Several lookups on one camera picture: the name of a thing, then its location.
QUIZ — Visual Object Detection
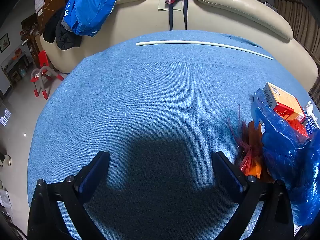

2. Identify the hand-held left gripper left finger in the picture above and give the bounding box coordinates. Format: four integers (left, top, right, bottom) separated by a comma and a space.
27, 151, 110, 240

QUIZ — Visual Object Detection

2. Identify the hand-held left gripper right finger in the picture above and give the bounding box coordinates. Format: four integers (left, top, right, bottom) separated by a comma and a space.
211, 151, 294, 240

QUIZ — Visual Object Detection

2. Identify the orange plastic wrapper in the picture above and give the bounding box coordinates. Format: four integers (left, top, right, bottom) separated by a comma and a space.
226, 105, 274, 183

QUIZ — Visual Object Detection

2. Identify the blue plastic bag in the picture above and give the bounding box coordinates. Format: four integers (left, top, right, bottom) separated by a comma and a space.
251, 89, 320, 227

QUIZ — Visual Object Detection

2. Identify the red plastic bag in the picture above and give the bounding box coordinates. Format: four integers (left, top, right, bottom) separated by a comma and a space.
286, 119, 309, 138

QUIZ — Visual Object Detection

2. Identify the orange and white carton box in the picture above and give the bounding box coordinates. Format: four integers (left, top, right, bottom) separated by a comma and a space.
262, 82, 306, 123

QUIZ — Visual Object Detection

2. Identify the blue foil packet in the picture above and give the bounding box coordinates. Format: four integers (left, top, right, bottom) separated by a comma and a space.
305, 115, 320, 135

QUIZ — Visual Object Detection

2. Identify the white tissue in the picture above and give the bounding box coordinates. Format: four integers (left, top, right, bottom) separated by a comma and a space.
304, 101, 316, 117

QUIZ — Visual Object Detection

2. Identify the blue tablecloth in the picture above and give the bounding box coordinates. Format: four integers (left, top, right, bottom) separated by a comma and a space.
27, 30, 320, 240

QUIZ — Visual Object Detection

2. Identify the red plastic stool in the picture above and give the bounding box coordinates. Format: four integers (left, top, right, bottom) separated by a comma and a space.
37, 50, 50, 67

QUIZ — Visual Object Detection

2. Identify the wooden side table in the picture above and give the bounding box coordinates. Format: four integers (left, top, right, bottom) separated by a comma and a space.
1, 50, 28, 83

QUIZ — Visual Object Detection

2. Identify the black jacket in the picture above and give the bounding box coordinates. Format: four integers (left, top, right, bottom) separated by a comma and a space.
43, 6, 83, 51

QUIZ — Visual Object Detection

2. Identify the thin white rod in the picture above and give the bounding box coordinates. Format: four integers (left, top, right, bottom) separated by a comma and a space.
136, 40, 273, 60

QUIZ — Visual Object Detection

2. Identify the beige leather sofa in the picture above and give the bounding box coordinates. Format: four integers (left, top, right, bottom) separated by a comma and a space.
40, 0, 319, 93

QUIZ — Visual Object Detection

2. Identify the dark wooden shelf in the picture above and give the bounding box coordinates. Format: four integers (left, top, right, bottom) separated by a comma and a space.
21, 14, 42, 55

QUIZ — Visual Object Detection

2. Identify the framed picture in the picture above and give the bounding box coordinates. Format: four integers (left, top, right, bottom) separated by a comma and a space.
0, 33, 11, 53

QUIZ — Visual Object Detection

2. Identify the blue jacket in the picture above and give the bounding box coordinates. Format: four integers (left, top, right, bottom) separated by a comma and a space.
61, 0, 129, 37

